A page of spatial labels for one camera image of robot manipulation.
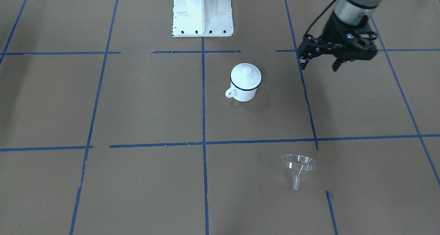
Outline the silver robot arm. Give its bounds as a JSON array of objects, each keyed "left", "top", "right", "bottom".
[{"left": 298, "top": 0, "right": 382, "bottom": 72}]

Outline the white enamel mug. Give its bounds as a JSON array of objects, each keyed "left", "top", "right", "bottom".
[{"left": 225, "top": 78, "right": 262, "bottom": 102}]

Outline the white camera pedestal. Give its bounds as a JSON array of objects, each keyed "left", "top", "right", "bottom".
[{"left": 172, "top": 0, "right": 234, "bottom": 38}]

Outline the clear plastic funnel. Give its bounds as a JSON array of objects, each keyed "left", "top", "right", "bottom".
[{"left": 281, "top": 154, "right": 318, "bottom": 191}]

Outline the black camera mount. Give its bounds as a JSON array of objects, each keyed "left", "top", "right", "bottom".
[{"left": 332, "top": 15, "right": 378, "bottom": 72}]

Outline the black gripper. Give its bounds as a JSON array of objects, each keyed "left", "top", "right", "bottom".
[{"left": 297, "top": 11, "right": 359, "bottom": 70}]

